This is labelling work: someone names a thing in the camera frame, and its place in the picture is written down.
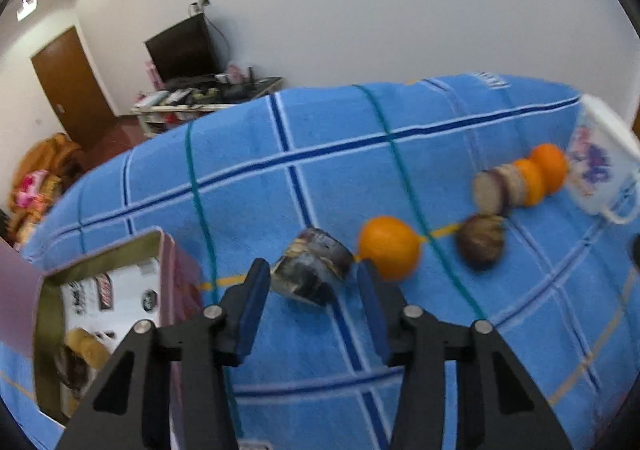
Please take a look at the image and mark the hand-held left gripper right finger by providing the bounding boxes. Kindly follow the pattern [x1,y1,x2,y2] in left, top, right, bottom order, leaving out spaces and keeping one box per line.
[357,260,571,450]

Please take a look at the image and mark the pink floral cushion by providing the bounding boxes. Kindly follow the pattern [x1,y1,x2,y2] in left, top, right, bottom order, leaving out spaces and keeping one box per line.
[15,170,51,211]

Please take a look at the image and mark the brown wooden door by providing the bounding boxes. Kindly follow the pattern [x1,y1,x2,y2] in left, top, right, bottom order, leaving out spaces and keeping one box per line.
[31,26,118,151]

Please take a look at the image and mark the orange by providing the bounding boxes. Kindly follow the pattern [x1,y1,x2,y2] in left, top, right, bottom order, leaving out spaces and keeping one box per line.
[357,216,422,281]
[512,158,546,208]
[530,143,570,195]

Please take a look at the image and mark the white television stand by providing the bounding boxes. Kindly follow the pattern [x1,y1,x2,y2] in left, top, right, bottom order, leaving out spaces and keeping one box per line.
[131,76,283,138]

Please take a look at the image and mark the pink metal tin tray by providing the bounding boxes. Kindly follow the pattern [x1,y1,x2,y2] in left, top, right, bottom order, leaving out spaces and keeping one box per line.
[32,227,206,431]

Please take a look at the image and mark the orange leather sofa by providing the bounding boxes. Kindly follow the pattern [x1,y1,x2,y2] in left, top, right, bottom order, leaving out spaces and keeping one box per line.
[10,132,86,235]

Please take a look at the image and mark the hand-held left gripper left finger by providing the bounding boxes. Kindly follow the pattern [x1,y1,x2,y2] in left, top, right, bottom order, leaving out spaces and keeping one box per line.
[57,258,272,450]

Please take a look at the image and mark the lilac cylindrical canister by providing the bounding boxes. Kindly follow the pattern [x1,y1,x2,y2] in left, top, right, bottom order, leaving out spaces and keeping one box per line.
[0,237,45,358]

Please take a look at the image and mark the small yellow kumquat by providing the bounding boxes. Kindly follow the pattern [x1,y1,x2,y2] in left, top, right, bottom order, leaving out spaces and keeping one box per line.
[65,328,111,366]

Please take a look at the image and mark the black flat television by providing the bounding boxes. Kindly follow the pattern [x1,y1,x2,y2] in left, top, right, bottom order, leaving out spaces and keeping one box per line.
[144,12,221,83]

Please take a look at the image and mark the white floral mug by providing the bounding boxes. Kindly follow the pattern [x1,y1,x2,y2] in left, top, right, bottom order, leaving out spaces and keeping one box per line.
[565,94,640,225]

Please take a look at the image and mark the purple-skinned cut yam piece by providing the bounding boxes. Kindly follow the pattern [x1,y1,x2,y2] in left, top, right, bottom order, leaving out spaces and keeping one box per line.
[472,164,526,218]

